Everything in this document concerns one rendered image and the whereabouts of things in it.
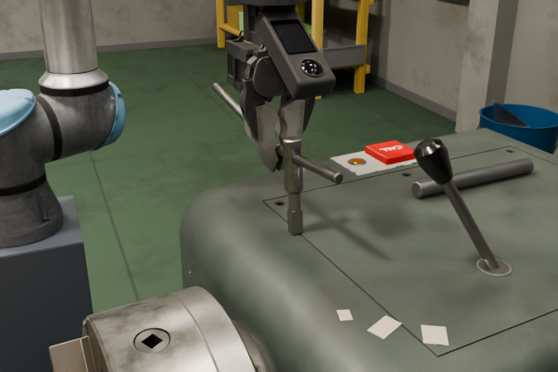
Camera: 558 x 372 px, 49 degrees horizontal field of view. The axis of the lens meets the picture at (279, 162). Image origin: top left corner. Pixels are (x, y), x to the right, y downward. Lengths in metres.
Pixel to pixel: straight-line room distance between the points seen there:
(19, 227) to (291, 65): 0.61
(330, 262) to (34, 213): 0.58
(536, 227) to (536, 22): 3.80
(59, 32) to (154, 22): 6.96
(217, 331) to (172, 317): 0.05
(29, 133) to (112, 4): 6.89
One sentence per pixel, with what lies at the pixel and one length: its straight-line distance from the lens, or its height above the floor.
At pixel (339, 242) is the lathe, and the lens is 0.72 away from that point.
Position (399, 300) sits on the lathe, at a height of 1.25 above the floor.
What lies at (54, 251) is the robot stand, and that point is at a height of 1.09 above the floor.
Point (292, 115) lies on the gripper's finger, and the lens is 0.72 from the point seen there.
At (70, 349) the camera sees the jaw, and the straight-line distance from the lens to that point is 0.70.
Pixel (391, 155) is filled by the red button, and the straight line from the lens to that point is 0.95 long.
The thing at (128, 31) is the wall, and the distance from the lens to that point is 7.99.
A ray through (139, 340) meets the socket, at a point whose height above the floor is 1.24.
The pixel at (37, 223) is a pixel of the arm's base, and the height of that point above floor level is 1.13.
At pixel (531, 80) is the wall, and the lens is 4.63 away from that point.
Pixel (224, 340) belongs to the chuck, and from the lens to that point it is 0.61.
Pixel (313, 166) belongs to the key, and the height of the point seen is 1.36.
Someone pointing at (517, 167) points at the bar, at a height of 1.27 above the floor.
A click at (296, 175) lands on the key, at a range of 0.70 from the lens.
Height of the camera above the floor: 1.61
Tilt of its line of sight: 22 degrees down
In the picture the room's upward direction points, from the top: straight up
